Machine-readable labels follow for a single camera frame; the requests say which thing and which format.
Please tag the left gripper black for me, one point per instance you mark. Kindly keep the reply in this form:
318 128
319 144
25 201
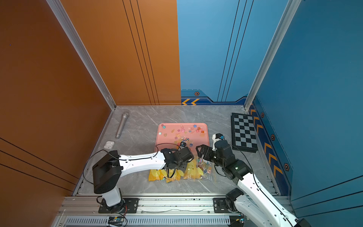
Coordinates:
185 168

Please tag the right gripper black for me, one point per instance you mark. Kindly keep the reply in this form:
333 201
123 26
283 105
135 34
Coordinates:
204 147

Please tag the yellow duck ziploc bag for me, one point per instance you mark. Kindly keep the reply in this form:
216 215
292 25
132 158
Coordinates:
174 175
199 169
158 175

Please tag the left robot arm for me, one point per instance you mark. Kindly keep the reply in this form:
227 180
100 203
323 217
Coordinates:
110 168

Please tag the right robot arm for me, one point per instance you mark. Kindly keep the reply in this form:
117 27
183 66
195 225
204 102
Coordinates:
251 198

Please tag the pink plastic tray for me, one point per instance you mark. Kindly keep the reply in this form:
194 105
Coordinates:
170 135

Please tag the black white chessboard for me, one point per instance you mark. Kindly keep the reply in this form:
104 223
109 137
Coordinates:
243 133

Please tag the silver microphone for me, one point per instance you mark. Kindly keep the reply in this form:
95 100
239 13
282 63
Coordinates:
124 118

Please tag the white earbuds case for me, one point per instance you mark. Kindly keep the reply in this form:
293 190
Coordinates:
109 145

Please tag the right green circuit board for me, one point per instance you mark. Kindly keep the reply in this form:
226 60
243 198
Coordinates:
236 222

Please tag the green circuit board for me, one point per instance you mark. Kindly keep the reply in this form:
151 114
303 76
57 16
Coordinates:
116 221
236 222

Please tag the left green circuit board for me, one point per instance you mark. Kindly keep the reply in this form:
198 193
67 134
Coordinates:
116 221

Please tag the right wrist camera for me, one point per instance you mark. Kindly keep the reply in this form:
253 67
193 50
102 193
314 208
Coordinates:
217 137

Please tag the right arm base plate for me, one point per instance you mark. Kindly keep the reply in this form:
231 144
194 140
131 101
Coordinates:
223 205

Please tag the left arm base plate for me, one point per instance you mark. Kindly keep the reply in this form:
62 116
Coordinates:
126 206

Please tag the aluminium front rail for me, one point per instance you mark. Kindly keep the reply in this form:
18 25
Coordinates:
147 204

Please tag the right aluminium corner post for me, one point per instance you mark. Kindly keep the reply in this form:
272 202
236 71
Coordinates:
284 23

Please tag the aluminium corner post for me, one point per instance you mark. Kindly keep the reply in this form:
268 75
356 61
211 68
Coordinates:
72 34
284 23

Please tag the left aluminium corner post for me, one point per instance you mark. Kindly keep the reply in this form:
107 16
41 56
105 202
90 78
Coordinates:
72 34

